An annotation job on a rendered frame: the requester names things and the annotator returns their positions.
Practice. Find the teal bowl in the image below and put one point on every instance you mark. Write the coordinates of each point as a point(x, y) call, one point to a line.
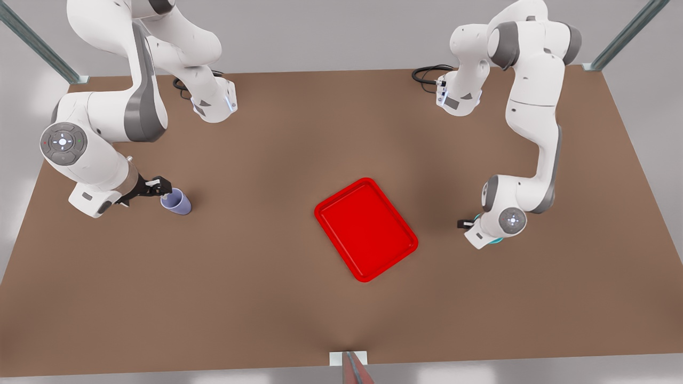
point(496, 241)

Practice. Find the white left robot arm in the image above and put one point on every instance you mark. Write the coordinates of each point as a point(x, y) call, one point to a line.
point(536, 90)

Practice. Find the lavender cup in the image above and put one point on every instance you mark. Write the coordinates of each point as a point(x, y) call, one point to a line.
point(179, 204)

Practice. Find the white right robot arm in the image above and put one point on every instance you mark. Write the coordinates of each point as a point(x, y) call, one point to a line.
point(101, 114)

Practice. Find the red rectangular tray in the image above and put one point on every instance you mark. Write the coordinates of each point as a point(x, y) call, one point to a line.
point(366, 229)

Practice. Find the silver frame post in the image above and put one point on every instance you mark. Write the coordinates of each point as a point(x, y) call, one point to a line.
point(624, 37)
point(352, 368)
point(37, 45)

